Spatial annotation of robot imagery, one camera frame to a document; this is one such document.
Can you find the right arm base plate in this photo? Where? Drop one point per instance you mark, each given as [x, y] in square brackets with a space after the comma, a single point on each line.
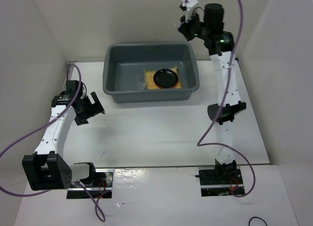
[211, 185]

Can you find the woven bamboo placemat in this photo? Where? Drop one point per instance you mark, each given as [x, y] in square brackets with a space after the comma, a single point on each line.
[150, 85]

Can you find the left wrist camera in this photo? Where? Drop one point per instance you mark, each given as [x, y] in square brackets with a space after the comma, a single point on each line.
[84, 91]

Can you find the black round plate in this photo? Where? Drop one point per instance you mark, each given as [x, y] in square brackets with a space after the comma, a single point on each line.
[165, 78]

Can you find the clear glass cup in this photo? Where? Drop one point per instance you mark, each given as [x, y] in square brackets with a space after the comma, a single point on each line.
[141, 86]
[140, 79]

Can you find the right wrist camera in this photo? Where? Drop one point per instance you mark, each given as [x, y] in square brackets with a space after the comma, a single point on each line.
[188, 7]

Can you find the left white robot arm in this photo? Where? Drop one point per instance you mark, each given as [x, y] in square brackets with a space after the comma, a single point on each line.
[46, 169]

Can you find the grey plastic bin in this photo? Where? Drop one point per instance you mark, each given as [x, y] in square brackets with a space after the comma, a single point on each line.
[124, 62]

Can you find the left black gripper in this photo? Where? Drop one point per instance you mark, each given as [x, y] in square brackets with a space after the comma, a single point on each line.
[81, 119]

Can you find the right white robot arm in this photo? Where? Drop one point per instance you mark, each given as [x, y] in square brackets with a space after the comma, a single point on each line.
[220, 45]

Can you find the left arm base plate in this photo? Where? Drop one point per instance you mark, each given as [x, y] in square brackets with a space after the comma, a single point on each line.
[99, 187]

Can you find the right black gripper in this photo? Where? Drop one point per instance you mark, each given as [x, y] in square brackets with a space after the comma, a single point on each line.
[183, 29]

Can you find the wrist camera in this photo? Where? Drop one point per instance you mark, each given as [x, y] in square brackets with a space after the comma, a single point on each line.
[84, 91]
[188, 7]

